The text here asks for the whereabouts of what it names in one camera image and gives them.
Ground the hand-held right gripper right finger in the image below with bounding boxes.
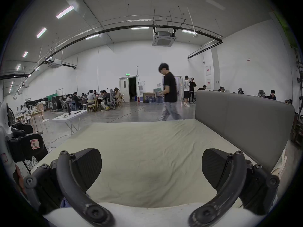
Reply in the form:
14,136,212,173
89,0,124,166
188,148,281,227

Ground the grey padded headboard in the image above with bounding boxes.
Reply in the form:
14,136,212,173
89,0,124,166
195,90,295,173

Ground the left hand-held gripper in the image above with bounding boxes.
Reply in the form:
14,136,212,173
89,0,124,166
0,102,49,174

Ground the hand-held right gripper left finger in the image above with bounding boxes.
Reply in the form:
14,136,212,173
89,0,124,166
24,148,115,227

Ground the group of people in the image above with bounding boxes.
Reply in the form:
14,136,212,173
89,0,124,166
60,87,125,113

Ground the bed with pale green sheet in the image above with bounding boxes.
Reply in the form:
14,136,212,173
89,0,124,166
31,118,288,209

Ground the person's left hand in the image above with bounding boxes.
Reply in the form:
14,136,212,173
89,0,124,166
13,163,27,196

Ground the white folding table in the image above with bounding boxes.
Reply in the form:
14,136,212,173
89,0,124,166
52,102,88,136

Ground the row of blue water jugs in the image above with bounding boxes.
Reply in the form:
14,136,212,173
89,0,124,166
144,96,164,104

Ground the white round stool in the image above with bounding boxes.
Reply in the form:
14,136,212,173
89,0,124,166
41,118,51,132

